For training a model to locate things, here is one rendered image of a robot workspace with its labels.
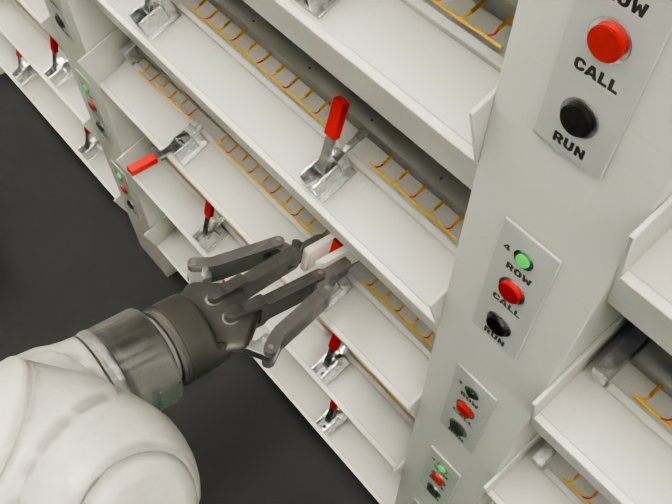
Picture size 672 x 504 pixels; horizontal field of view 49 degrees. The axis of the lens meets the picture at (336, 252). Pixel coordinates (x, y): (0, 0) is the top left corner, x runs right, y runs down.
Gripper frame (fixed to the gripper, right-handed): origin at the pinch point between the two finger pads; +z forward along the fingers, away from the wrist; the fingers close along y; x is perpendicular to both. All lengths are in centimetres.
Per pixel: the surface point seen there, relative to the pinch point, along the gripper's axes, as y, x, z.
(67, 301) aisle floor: -53, -60, -8
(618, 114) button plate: 22.4, 37.8, -12.0
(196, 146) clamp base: -25.7, -5.9, 1.1
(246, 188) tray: -16.9, -6.2, 2.1
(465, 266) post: 17.0, 19.9, -7.9
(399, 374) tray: 11.7, -7.5, -0.1
